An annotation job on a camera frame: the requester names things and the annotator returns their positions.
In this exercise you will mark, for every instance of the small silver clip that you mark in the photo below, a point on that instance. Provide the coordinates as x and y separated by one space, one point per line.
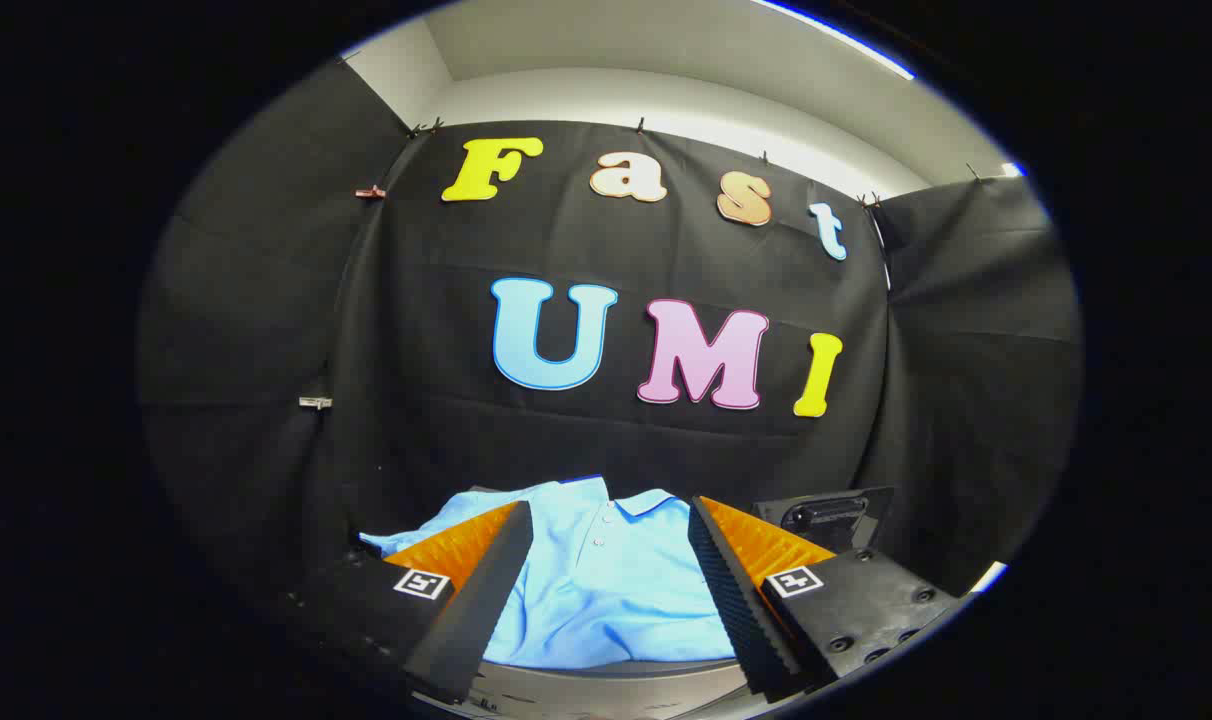
315 402

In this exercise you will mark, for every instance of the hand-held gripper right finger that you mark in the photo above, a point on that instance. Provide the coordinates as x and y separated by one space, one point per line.
736 600

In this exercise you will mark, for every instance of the grey cabinet box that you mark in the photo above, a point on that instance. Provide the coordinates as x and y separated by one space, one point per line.
606 677

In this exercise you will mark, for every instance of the light blue polo shirt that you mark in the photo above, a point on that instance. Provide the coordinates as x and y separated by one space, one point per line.
606 590

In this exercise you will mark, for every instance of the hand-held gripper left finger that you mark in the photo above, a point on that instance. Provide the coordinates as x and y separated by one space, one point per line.
486 610

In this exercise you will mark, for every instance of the black backdrop cloth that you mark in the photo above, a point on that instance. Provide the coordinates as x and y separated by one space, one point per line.
566 450

